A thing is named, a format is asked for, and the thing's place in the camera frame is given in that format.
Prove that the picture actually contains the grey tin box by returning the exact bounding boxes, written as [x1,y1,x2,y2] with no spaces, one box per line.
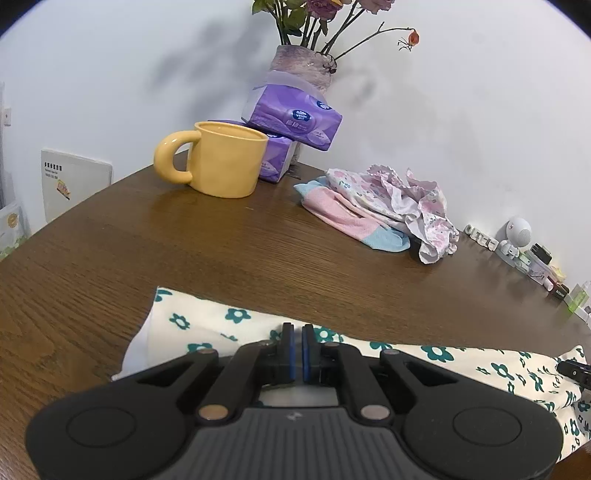
[525,261,553,283]

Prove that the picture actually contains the white power strip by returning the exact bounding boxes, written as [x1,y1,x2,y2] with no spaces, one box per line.
[464,224,500,252]

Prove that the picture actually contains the white wall appliance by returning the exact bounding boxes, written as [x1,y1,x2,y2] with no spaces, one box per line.
[41,148,114,225]

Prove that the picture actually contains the purple mottled vase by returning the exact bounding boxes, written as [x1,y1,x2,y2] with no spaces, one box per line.
[270,45,338,93]

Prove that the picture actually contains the white robot figure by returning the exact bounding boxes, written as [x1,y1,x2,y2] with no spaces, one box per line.
[496,217,532,267]

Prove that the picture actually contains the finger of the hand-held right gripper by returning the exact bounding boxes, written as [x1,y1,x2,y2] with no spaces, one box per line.
[556,359,591,387]

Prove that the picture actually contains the dried pink roses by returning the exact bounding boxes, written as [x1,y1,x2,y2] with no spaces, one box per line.
[252,0,421,61]

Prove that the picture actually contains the yellow mug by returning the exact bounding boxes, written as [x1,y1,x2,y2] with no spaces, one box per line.
[154,121,270,199]

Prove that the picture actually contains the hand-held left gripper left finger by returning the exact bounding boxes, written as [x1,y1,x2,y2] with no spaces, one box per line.
[111,322,297,424]

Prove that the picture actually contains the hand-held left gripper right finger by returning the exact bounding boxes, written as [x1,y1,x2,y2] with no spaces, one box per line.
[302,324,486,421]

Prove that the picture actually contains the pink and blue cloth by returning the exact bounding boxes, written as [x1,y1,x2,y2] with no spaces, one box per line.
[294,176,411,254]

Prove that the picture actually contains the pink floral clothes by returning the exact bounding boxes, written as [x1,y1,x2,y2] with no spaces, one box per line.
[325,164,461,265]

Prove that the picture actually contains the cream teal-flowered garment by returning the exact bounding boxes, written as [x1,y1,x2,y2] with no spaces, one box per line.
[112,287,591,462]

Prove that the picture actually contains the green bottle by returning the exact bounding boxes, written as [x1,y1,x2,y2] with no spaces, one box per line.
[564,283,590,315]

